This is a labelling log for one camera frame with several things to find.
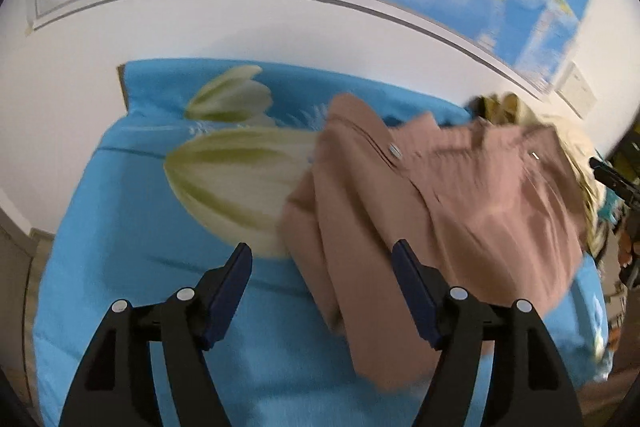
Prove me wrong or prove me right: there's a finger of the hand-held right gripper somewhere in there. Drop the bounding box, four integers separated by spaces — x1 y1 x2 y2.
588 156 640 208

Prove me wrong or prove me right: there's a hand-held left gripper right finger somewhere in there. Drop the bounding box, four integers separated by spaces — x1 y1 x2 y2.
391 239 585 427

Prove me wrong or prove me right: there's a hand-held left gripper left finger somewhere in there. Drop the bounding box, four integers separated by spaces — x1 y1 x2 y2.
59 242 254 427

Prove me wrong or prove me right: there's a pink zip jacket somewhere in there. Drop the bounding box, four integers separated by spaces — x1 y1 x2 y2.
277 93 587 394

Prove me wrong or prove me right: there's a cream garment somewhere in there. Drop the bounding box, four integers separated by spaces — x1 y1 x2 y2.
500 92 609 254

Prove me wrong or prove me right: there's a blue floral bedsheet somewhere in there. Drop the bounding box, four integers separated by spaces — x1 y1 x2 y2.
37 58 614 427

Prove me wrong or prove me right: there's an olive green garment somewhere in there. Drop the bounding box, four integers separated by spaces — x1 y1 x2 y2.
472 94 522 126

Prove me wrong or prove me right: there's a white wall socket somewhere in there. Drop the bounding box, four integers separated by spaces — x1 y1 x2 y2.
554 62 597 119

